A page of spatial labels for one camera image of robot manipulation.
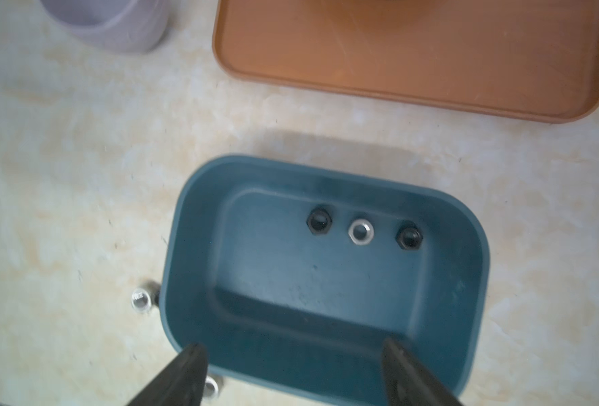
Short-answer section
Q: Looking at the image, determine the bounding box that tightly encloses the brown rectangular mat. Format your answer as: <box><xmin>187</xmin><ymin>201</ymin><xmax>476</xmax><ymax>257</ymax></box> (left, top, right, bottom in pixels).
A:
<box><xmin>212</xmin><ymin>1</ymin><xmax>599</xmax><ymax>123</ymax></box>

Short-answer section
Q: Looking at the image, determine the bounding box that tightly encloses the lilac ceramic bowl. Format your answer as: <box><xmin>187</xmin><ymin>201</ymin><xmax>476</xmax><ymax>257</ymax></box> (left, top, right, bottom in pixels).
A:
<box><xmin>41</xmin><ymin>0</ymin><xmax>170</xmax><ymax>53</ymax></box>

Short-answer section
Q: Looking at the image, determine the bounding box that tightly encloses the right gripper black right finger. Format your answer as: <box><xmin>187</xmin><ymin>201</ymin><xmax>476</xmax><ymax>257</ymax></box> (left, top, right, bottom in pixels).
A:
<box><xmin>382</xmin><ymin>338</ymin><xmax>462</xmax><ymax>406</ymax></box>

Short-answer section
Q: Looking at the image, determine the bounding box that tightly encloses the silver nut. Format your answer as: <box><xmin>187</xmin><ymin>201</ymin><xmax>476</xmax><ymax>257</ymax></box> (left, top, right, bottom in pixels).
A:
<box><xmin>130</xmin><ymin>287</ymin><xmax>153</xmax><ymax>314</ymax></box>
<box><xmin>348</xmin><ymin>218</ymin><xmax>375</xmax><ymax>246</ymax></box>
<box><xmin>203</xmin><ymin>374</ymin><xmax>223</xmax><ymax>401</ymax></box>

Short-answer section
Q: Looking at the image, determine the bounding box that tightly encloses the teal plastic storage box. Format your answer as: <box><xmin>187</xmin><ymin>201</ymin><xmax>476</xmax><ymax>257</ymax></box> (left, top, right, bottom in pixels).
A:
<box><xmin>159</xmin><ymin>156</ymin><xmax>490</xmax><ymax>405</ymax></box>

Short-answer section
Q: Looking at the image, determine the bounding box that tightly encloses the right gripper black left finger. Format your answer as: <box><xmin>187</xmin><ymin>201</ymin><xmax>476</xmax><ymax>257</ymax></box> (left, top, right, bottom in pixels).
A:
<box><xmin>127</xmin><ymin>343</ymin><xmax>209</xmax><ymax>406</ymax></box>

